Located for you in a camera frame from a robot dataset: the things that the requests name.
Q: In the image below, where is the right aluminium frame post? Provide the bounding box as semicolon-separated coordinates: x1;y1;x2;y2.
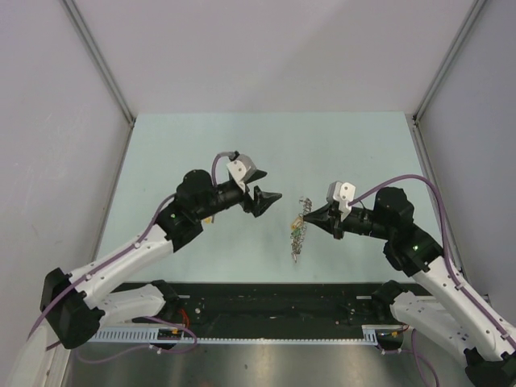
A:
411;0;489;123

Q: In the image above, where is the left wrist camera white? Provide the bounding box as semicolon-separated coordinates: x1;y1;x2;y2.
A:
226;154;257;193

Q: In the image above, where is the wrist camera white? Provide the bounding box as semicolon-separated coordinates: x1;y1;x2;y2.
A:
327;181;356;220
226;154;257;193

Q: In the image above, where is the left aluminium frame post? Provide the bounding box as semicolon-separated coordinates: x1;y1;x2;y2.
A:
59;0;135;127

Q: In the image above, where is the large metal keyring organizer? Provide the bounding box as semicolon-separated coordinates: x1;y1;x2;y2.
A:
290;197;313;264

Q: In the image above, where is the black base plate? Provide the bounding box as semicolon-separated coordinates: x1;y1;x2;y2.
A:
157;282;398;339

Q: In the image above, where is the white slotted cable duct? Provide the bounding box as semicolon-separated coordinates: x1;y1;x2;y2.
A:
88;326;386;346

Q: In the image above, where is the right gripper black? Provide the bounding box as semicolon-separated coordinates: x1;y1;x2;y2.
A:
303;202;393;240

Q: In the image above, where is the aluminium frame post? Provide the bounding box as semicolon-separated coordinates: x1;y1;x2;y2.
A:
411;0;489;123
59;0;135;127

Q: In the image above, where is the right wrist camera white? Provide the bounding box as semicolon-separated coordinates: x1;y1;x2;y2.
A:
327;181;356;220

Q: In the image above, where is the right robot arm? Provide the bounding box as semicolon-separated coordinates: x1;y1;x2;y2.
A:
303;181;515;386

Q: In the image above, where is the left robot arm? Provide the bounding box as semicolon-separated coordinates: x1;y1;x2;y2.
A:
35;161;282;349

